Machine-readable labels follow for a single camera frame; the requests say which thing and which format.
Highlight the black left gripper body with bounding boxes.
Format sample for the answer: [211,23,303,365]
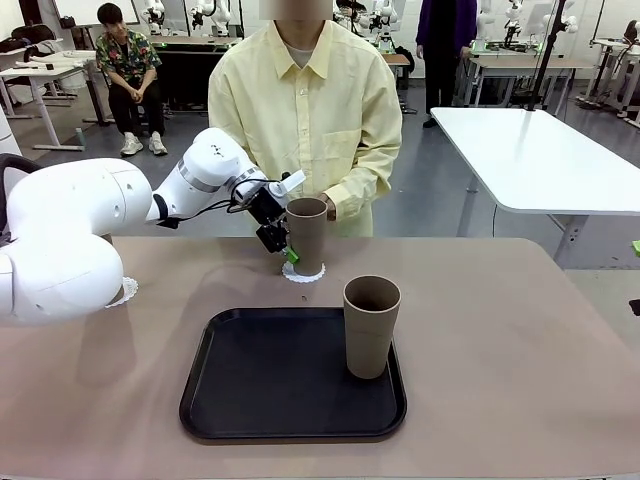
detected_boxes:
[247,188,289,229]

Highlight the white scalloped paper coaster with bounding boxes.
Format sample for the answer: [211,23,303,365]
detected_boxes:
[102,276,140,309]
[281,259,327,285]

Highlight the person's left forearm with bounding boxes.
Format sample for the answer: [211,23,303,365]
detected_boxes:
[322,144,404,214]

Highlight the person in yellow shirt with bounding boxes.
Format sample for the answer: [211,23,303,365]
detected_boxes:
[207,19,404,238]

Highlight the white rounded table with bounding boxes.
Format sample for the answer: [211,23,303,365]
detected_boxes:
[430,106,640,261]

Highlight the black plastic tray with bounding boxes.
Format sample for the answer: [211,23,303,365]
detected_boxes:
[179,307,408,441]

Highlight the dark lab desk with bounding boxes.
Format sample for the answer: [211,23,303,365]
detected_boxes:
[149,34,251,110]

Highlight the small wooden side table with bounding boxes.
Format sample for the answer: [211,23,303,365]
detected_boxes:
[382,52,414,91]

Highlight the person in floral shirt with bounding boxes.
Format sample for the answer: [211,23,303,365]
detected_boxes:
[94,2,169,157]

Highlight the black tripod stand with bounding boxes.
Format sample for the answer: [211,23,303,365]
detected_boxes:
[522,0,569,112]

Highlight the person in purple top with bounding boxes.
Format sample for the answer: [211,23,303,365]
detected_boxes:
[415,0,479,129]

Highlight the white height-adjustable desk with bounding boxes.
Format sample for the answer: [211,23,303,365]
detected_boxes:
[0,49,114,151]

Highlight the white projection screen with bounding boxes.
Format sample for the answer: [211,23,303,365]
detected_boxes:
[52,0,141,25]

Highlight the black bag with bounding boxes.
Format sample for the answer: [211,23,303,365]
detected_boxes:
[10,24,57,51]

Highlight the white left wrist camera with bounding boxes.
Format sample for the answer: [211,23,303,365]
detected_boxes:
[267,169,307,198]

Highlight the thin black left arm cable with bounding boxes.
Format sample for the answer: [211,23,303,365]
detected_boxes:
[158,178,274,229]

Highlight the black left arm hose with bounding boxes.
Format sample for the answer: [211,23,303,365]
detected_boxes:
[0,153,42,246]

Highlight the white cylindrical pedestal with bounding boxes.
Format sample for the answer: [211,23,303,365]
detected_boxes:
[0,107,24,157]

